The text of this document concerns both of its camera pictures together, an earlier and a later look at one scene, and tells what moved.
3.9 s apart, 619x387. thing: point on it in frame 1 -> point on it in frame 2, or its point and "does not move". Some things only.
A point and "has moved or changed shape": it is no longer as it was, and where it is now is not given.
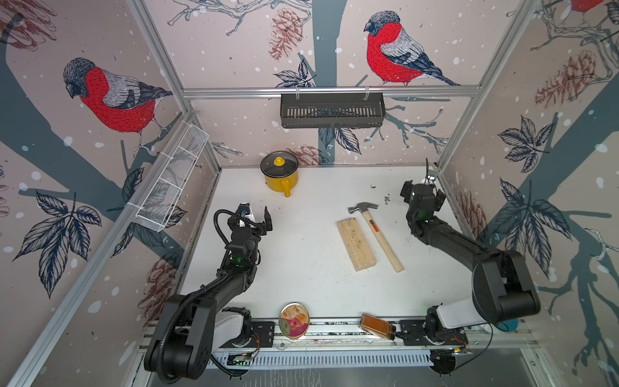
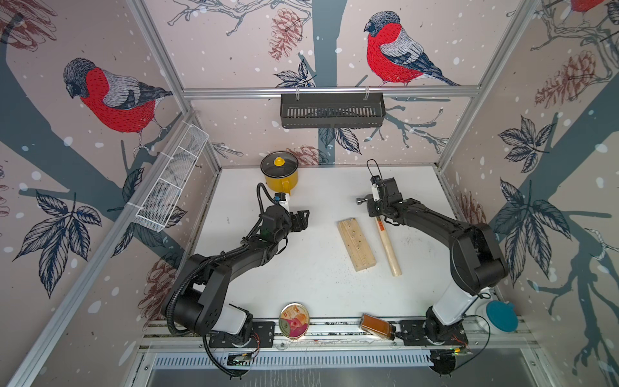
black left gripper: x=261 y=228 -> x=302 y=222
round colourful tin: x=293 y=319 does not move
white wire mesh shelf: x=169 y=178 does not move
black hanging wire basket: x=332 y=110 does not move
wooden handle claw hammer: x=364 y=207 has moved or changed shape
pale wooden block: x=355 y=243 does not move
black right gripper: x=409 y=187 -> x=371 y=210
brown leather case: x=378 y=326 does not move
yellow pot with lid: x=280 y=171 does not move
